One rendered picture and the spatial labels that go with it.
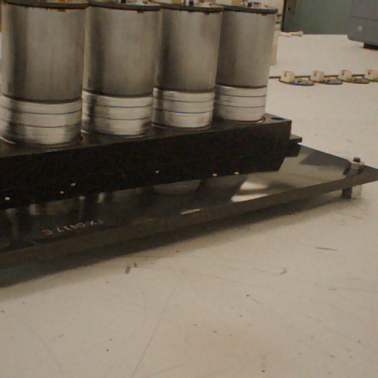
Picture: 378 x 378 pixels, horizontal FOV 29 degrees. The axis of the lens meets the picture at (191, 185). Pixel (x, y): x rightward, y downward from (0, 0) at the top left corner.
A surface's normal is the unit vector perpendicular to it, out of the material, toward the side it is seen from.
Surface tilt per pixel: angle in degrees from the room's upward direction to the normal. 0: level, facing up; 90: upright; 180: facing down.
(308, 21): 90
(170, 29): 90
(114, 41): 90
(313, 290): 0
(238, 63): 90
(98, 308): 0
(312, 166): 0
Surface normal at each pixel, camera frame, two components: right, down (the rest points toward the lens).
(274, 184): 0.09, -0.95
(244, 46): 0.08, 0.31
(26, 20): -0.18, 0.28
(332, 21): -0.78, 0.12
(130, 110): 0.49, 0.30
